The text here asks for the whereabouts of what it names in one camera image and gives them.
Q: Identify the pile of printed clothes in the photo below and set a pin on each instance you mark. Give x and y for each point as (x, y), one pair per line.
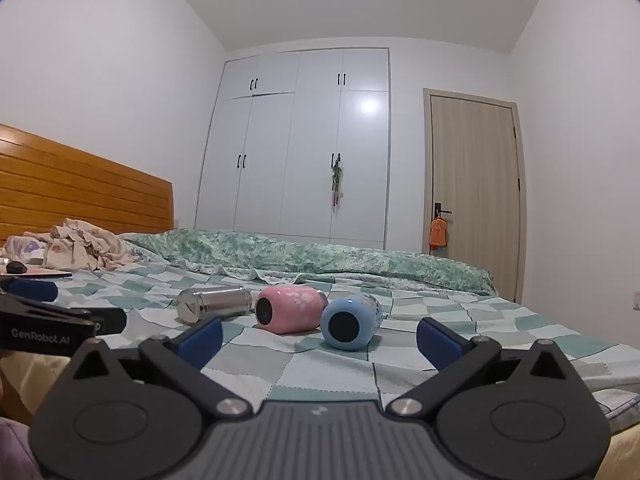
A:
(85, 245)

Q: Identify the green floral quilt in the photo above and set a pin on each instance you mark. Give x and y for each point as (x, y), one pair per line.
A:
(320, 255)

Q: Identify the wall socket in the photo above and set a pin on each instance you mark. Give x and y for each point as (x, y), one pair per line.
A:
(636, 299)

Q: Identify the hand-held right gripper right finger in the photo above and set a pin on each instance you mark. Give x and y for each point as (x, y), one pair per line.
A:
(439, 342)

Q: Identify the white wardrobe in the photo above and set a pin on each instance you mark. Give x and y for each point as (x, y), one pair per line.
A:
(295, 150)

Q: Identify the black computer mouse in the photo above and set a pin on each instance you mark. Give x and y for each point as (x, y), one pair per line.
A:
(15, 267)

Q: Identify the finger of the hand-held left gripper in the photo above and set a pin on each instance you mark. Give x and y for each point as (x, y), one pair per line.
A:
(32, 290)
(111, 320)

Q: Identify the blue cup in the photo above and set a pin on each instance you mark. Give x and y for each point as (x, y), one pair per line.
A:
(350, 322)

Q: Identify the wooden door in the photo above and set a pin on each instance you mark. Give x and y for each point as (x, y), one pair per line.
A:
(475, 185)

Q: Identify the orange hanging toy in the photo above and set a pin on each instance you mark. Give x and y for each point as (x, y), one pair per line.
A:
(438, 232)

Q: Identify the white purple printed cloth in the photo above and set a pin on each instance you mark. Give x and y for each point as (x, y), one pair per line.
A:
(22, 247)

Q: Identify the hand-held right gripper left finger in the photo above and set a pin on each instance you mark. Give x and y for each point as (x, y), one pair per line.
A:
(202, 342)

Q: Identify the green hanging ornament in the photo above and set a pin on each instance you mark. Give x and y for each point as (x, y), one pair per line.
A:
(336, 177)

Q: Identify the pink cup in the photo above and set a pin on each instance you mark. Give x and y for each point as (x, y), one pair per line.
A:
(291, 310)

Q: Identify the wooden headboard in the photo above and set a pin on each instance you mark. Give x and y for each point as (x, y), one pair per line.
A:
(75, 190)

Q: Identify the checked bed sheet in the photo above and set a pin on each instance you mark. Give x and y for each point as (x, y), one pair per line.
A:
(310, 365)

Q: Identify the stainless steel cup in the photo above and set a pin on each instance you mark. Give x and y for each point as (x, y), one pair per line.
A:
(215, 303)

